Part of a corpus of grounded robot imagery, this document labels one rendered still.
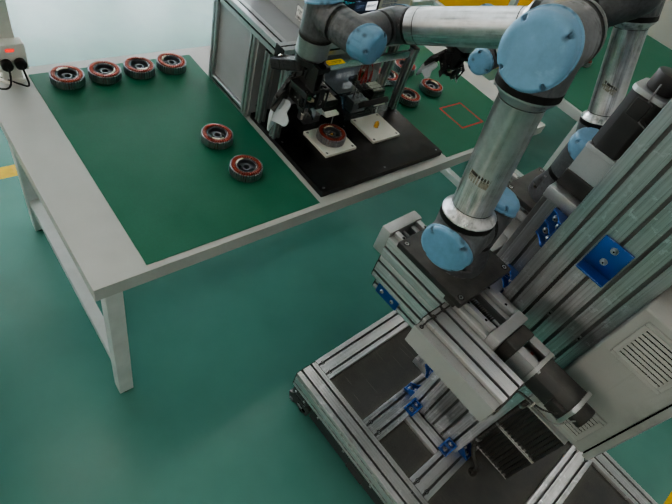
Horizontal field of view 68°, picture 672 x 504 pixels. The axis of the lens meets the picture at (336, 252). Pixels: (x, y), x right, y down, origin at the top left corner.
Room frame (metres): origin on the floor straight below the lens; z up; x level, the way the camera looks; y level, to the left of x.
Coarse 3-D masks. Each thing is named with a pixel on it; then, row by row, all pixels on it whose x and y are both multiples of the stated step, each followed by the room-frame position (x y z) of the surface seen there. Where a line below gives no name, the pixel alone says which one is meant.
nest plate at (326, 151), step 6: (306, 132) 1.56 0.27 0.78; (312, 132) 1.57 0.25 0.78; (312, 138) 1.53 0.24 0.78; (318, 144) 1.51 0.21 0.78; (348, 144) 1.58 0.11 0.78; (318, 150) 1.49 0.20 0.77; (324, 150) 1.49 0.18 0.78; (330, 150) 1.51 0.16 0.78; (336, 150) 1.52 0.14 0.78; (342, 150) 1.53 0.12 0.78; (348, 150) 1.56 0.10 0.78; (324, 156) 1.47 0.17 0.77; (330, 156) 1.49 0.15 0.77
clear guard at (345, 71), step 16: (352, 64) 1.63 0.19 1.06; (336, 80) 1.49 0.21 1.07; (352, 80) 1.53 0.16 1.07; (368, 80) 1.57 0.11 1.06; (384, 80) 1.61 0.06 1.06; (352, 96) 1.45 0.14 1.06; (368, 96) 1.50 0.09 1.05; (384, 96) 1.55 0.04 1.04; (352, 112) 1.42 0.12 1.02; (368, 112) 1.47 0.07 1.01
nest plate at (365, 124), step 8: (352, 120) 1.75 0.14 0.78; (360, 120) 1.77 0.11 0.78; (368, 120) 1.79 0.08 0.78; (376, 120) 1.81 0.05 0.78; (384, 120) 1.84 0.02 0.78; (360, 128) 1.72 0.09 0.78; (368, 128) 1.74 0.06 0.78; (376, 128) 1.76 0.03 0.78; (384, 128) 1.78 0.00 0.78; (392, 128) 1.80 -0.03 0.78; (368, 136) 1.68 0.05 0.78; (376, 136) 1.71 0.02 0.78; (384, 136) 1.73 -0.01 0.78; (392, 136) 1.75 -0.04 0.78
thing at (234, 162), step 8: (232, 160) 1.25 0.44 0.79; (240, 160) 1.27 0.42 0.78; (248, 160) 1.29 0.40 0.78; (256, 160) 1.29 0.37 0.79; (232, 168) 1.21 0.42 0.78; (240, 168) 1.25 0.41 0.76; (248, 168) 1.25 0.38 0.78; (256, 168) 1.26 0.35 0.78; (232, 176) 1.21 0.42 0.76; (240, 176) 1.20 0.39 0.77; (248, 176) 1.21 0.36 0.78; (256, 176) 1.23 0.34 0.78
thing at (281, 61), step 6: (282, 54) 1.09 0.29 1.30; (270, 60) 1.08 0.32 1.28; (276, 60) 1.06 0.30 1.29; (282, 60) 1.05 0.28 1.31; (288, 60) 1.04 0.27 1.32; (294, 60) 1.04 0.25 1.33; (276, 66) 1.06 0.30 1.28; (282, 66) 1.05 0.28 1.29; (288, 66) 1.04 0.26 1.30; (294, 66) 1.03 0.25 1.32; (300, 66) 1.03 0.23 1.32
